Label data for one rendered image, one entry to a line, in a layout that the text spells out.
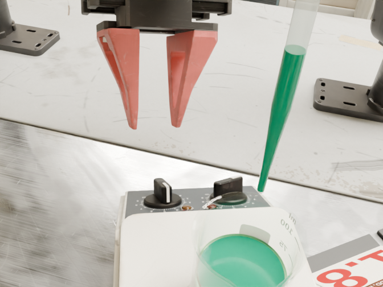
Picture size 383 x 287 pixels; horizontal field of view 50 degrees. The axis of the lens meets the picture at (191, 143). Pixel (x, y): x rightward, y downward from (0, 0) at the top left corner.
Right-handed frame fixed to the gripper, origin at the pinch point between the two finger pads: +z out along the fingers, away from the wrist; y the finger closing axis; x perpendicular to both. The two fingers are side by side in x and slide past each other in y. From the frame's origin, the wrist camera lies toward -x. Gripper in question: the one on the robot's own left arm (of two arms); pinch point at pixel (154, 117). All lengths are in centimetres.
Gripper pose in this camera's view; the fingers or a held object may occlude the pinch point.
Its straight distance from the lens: 32.7
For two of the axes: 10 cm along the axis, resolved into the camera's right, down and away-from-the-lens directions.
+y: 9.4, -0.5, 3.4
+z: -0.2, 9.8, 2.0
